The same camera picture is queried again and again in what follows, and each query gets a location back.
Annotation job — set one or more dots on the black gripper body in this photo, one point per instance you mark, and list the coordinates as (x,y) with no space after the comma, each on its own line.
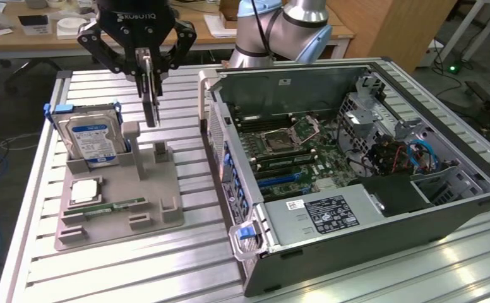
(135,28)

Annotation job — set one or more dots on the graphics card with metal bracket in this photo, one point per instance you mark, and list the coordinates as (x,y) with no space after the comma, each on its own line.
(151,110)

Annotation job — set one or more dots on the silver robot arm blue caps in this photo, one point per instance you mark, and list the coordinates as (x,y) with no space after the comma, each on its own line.
(299,15)

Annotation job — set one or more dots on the black round lamp base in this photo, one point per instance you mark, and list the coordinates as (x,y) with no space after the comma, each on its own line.
(175,14)

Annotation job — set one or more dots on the white box with round dish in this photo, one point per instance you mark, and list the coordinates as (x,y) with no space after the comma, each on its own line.
(68,26)

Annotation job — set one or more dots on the white paper stack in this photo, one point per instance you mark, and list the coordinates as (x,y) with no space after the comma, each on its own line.
(219,26)

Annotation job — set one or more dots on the small dark object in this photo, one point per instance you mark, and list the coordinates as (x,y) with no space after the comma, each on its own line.
(85,9)

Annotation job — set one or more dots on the open cardboard box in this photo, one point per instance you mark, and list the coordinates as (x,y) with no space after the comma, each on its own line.
(228,11)

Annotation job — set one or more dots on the black office chair base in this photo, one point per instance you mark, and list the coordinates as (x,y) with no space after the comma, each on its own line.
(29,67)

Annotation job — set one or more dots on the white box with black lid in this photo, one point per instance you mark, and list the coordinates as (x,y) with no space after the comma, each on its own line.
(35,25)

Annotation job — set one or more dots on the white tape roll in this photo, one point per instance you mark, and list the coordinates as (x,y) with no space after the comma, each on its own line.
(55,3)

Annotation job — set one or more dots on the wooden desk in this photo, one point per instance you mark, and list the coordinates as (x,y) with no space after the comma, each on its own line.
(17,42)

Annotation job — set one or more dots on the grey cup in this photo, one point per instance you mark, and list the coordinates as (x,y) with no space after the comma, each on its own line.
(36,3)

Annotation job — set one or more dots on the hard disk with blue caddy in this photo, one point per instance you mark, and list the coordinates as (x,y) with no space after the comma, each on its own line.
(89,139)

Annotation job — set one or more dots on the metal socket cover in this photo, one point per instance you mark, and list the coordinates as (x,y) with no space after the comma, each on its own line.
(307,124)

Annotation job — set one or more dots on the grey parts rack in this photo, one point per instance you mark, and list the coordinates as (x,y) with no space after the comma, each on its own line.
(116,178)

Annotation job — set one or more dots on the green RAM stick black chips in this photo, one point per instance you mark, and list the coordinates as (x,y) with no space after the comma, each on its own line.
(287,161)

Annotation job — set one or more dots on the silver CPU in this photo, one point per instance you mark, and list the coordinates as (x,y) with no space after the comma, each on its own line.
(84,191)

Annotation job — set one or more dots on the green motherboard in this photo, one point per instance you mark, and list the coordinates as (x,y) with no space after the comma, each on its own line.
(321,158)

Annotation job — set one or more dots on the tall metal disk bay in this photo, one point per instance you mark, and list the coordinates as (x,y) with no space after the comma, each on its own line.
(362,120)

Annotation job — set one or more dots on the green RAM stick white label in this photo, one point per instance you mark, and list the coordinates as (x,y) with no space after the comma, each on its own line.
(105,207)

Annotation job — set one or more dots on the wooden cabinet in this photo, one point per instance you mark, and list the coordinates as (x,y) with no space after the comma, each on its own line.
(397,31)

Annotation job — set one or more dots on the small silver heatsink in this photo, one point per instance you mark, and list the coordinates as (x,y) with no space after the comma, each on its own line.
(322,184)

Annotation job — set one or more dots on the grey power supply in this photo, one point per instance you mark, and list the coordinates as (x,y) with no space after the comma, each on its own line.
(295,221)

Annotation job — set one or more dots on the blue case latch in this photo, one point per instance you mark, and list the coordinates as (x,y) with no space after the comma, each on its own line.
(244,234)

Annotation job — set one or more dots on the black device with green light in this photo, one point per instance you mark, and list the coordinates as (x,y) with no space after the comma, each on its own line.
(452,68)

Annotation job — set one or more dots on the low metal disk bay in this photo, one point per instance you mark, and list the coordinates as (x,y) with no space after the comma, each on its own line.
(442,183)

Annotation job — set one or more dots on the open black PC case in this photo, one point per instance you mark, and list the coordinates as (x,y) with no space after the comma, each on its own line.
(354,262)

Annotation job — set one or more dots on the white desk frame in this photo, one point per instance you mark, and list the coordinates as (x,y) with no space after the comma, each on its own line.
(488,30)

